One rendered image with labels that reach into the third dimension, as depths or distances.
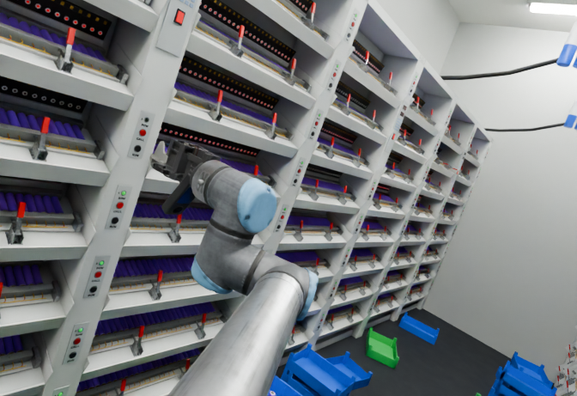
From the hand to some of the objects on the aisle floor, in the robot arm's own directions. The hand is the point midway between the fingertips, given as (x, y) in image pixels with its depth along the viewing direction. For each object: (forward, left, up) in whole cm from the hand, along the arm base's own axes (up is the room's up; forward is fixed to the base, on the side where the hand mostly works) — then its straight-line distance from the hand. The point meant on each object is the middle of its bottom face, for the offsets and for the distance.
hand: (154, 160), depth 93 cm
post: (+12, +7, -103) cm, 104 cm away
